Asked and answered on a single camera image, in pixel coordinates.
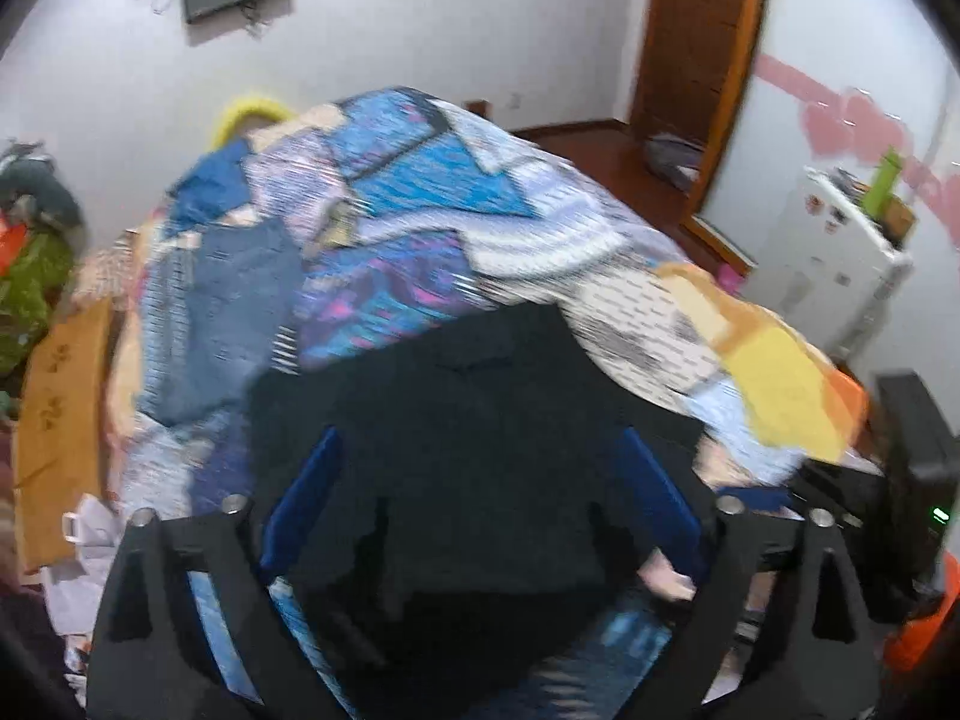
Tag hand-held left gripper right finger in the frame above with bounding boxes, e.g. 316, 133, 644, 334
611, 427, 883, 720

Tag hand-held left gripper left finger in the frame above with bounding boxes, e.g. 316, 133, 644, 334
86, 426, 357, 720

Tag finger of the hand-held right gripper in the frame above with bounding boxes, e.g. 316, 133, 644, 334
787, 461, 887, 533

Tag black pants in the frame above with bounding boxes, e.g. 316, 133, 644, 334
246, 306, 715, 710

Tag blue jeans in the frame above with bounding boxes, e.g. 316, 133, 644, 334
137, 219, 307, 427

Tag white cabinet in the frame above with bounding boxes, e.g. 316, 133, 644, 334
748, 163, 914, 365

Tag white clutter pile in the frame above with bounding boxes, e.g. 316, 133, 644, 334
41, 493, 128, 661

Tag wooden lap table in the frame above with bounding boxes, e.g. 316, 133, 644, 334
13, 306, 119, 572

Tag green bottle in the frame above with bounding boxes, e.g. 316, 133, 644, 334
865, 150, 906, 217

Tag patchwork printed blanket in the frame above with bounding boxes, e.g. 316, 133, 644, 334
97, 85, 872, 720

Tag green patterned storage bag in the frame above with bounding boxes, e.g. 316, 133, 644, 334
0, 225, 77, 380

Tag grey backpack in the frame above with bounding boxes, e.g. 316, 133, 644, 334
645, 132, 707, 193

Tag orange box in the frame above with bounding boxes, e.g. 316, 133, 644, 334
0, 210, 31, 278

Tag pile of grey clothes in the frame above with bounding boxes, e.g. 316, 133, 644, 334
0, 136, 85, 233

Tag white heart print wardrobe door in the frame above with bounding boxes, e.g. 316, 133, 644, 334
679, 0, 960, 361

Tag brown wooden door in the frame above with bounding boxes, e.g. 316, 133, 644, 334
628, 0, 775, 211

